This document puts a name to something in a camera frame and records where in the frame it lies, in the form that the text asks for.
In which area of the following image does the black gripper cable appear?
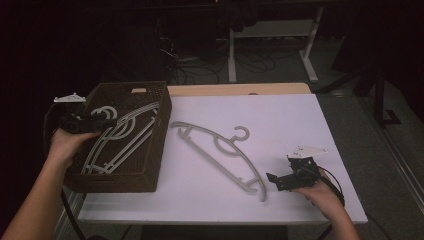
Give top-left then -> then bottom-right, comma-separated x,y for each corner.
42,102 -> 88,240
314,165 -> 347,240

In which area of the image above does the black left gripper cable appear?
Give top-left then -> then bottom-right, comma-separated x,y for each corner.
42,102 -> 88,240

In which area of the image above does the black metal stand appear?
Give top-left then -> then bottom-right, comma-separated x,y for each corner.
316,64 -> 403,129

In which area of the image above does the white metal desk frame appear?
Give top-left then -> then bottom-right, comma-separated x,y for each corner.
228,6 -> 325,84

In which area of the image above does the dark hanging cloth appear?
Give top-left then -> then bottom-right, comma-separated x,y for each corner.
218,0 -> 262,34

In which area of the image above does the tangle of black floor cables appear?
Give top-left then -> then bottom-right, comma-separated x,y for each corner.
156,16 -> 294,85

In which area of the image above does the white table mat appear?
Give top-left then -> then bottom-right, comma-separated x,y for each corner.
77,93 -> 369,225

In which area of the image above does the person's right hand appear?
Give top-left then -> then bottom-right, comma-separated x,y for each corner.
294,168 -> 346,219

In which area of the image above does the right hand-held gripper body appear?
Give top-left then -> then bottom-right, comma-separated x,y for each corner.
279,144 -> 328,192

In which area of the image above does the brown wicker basket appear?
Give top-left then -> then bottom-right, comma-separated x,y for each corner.
63,80 -> 173,194

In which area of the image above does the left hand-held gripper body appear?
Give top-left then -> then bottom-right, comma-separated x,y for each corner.
53,92 -> 101,135

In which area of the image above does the person's left hand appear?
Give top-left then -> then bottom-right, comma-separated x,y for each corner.
48,128 -> 102,169

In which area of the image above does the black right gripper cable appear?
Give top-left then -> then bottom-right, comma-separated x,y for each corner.
314,165 -> 347,240

